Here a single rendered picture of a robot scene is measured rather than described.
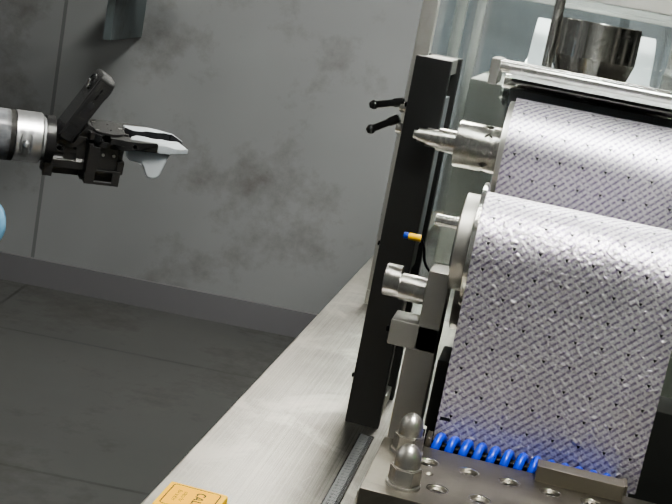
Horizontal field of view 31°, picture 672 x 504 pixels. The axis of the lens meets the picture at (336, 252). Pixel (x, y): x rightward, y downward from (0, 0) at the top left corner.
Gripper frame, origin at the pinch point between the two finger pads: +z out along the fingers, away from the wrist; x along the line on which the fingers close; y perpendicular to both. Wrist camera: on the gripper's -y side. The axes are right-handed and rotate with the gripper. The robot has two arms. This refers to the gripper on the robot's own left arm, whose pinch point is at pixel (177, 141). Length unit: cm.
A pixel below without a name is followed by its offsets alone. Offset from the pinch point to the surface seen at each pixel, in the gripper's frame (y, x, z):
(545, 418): 6, 72, 28
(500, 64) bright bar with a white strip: -26, 33, 32
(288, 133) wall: 76, -293, 129
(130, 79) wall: 71, -324, 65
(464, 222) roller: -13, 60, 18
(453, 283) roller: -5, 61, 18
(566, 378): 1, 71, 29
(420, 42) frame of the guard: -15, -37, 54
